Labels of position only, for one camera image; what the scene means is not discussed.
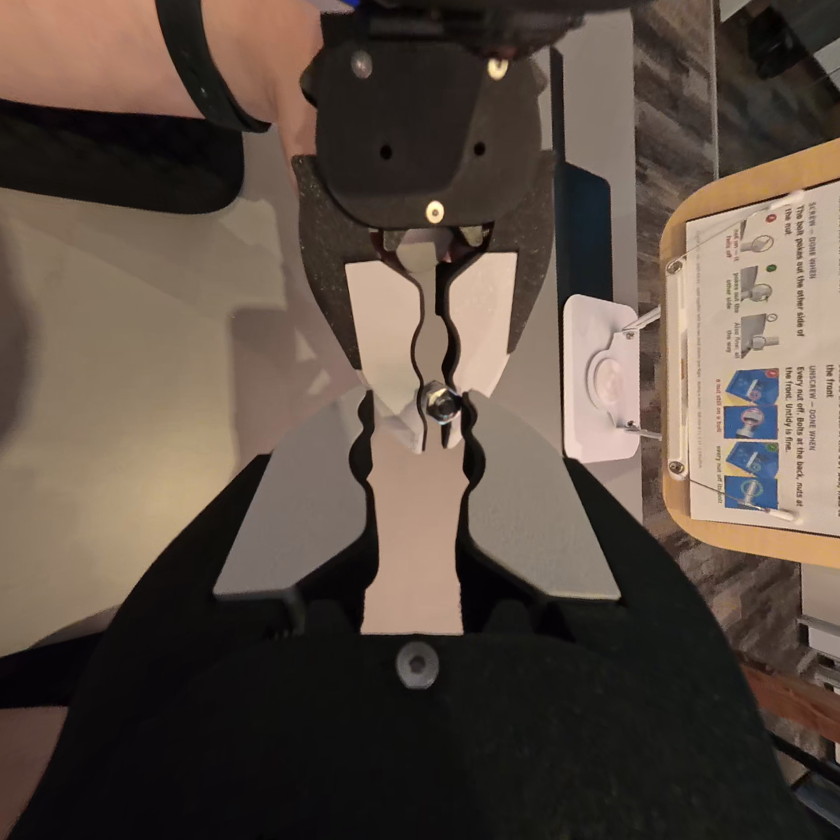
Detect wooden sign board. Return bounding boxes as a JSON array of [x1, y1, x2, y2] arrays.
[[659, 138, 840, 565]]

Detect person's left forearm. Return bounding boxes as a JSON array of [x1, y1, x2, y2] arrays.
[[0, 0, 217, 122]]

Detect black wristband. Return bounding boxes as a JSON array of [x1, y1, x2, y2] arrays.
[[155, 0, 273, 134]]

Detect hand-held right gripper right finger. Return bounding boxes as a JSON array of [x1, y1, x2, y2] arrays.
[[455, 390, 623, 632]]

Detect person's left hand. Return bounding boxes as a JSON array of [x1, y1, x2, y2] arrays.
[[210, 0, 324, 161]]

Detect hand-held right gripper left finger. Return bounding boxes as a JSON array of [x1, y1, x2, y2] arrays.
[[211, 388, 385, 632]]

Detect printed instruction sheet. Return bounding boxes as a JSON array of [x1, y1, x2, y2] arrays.
[[684, 180, 840, 538]]

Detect white stand base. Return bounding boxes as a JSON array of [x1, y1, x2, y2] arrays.
[[562, 293, 664, 463]]

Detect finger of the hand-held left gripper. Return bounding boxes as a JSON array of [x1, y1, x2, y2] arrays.
[[344, 259, 431, 455], [434, 251, 521, 450]]

